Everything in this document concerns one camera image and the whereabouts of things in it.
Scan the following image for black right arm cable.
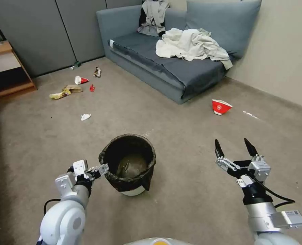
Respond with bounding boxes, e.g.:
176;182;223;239
254;178;296;208

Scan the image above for grey panel cabinet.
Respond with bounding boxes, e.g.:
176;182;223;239
0;0;108;79

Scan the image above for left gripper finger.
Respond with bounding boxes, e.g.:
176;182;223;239
89;170;108;180
88;164;110;173

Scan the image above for white trash can black bag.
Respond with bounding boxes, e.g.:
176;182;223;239
98;133;157;197

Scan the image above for blue-grey sofa cushion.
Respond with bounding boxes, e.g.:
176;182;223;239
185;0;262;60

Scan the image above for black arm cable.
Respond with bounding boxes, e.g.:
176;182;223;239
43;198;62;213
254;178;296;208

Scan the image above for red paper bowl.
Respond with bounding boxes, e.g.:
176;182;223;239
212;99;233;116

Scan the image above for white robot front shell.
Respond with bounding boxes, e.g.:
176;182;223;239
129;237;183;245

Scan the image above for red and white paper cup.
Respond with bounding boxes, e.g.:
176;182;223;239
74;75;90;85

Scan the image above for crumpled white cloth heap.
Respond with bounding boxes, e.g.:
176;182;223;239
155;28;234;70

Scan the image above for blue-grey sofa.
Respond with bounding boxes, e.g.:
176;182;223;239
96;0;263;105

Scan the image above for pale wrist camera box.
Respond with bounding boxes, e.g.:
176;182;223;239
248;161;272;183
73;159;89;177

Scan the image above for brown paper bag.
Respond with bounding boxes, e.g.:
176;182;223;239
62;84;83;93

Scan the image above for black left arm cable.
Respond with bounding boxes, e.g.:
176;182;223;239
43;198;62;213

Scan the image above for wooden low shelf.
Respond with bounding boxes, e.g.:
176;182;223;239
0;40;38;100

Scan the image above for grey and black jacket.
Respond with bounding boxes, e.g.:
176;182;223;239
137;0;171;36

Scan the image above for yellow snack bag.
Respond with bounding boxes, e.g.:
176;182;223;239
49;89;72;100

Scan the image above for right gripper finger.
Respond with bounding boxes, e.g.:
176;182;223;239
213;139;238;172
244;137;266;164

